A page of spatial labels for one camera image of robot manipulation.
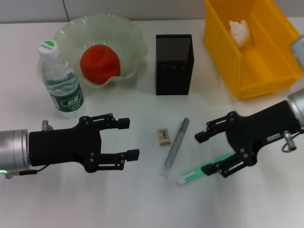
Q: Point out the white paper ball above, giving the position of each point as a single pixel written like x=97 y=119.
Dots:
x=240 y=33

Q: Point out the beige barcode eraser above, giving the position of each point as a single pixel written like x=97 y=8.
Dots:
x=164 y=136

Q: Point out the grey pen in clear sleeve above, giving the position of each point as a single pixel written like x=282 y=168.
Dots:
x=177 y=140

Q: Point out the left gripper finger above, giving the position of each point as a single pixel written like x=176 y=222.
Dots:
x=111 y=122
x=118 y=159

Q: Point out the silver left flange plug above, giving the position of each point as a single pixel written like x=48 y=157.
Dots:
x=47 y=125

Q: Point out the orange plush fruit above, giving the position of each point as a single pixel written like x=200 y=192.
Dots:
x=99 y=64

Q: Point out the black mesh pen holder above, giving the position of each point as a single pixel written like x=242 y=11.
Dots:
x=174 y=71

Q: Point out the pale green wavy fruit plate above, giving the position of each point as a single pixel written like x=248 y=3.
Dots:
x=133 y=47

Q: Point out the clear green-label water bottle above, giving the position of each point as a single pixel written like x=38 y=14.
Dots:
x=69 y=95

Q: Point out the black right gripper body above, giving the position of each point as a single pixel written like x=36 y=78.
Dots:
x=256 y=130

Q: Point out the mint green pen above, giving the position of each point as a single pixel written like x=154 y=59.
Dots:
x=192 y=174

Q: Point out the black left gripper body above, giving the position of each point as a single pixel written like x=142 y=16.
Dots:
x=64 y=147

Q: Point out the yellow plastic bin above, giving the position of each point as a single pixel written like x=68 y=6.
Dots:
x=261 y=66

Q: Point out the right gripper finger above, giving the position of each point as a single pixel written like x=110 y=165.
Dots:
x=228 y=166
x=213 y=128

